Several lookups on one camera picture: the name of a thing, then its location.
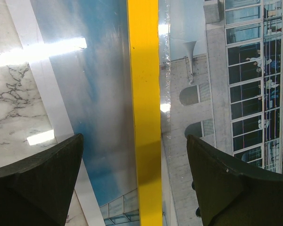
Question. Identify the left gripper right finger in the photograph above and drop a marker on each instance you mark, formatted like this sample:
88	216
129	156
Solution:
231	192

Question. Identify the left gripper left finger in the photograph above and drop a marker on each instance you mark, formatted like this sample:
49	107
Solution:
37	190

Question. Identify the photo of white building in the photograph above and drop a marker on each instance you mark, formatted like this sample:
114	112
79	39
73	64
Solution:
220	79

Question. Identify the yellow picture frame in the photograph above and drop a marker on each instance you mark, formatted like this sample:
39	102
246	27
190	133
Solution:
144	60

